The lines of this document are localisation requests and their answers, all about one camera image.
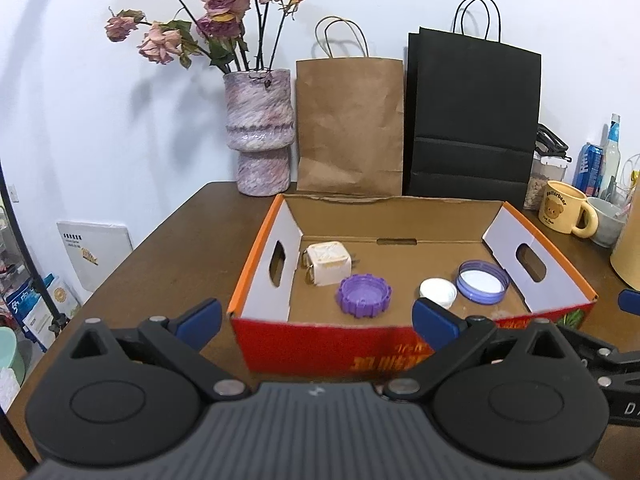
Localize small white cap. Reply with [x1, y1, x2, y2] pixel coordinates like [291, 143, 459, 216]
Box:
[419, 278, 458, 309]

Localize cream thermos jug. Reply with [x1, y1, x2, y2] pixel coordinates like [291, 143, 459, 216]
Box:
[610, 204, 640, 290]

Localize purple rimmed white lid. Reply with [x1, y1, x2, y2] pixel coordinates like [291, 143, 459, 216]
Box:
[456, 260, 510, 306]

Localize grey white ceramic cup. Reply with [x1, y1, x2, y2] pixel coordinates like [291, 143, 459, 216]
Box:
[588, 197, 626, 248]

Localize purple ridged lid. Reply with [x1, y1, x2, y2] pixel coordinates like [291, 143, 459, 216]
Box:
[335, 274, 392, 318]

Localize yellow bear mug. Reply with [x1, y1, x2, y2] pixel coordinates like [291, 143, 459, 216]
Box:
[538, 180, 599, 238]

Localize red orange cardboard box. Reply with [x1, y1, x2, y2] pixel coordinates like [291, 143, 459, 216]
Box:
[228, 195, 598, 377]

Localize clear glass bottle blue label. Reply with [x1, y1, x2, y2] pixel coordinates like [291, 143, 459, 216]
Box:
[599, 114, 620, 202]

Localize white board on floor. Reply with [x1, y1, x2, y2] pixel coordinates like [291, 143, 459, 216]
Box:
[56, 221, 134, 292]

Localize black tripod stand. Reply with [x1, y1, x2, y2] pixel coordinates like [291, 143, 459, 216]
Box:
[0, 166, 68, 337]

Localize blue soda can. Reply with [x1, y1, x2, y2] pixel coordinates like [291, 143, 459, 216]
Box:
[573, 142, 604, 196]

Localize white cube charger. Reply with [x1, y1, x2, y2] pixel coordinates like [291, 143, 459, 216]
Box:
[298, 240, 359, 286]

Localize blue white packages on floor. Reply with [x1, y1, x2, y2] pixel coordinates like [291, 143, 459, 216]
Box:
[6, 274, 81, 352]

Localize clear jar with black lid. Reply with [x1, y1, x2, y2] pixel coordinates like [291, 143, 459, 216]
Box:
[523, 124, 572, 210]

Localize pink textured ceramic vase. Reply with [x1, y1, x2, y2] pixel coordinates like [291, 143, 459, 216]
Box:
[224, 70, 296, 197]

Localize black paper bag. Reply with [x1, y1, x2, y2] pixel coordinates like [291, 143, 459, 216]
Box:
[402, 0, 541, 208]

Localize brown paper bag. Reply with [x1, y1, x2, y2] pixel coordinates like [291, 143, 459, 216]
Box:
[295, 15, 405, 196]

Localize dried pink rose bouquet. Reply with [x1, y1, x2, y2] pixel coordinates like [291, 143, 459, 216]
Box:
[104, 0, 305, 75]

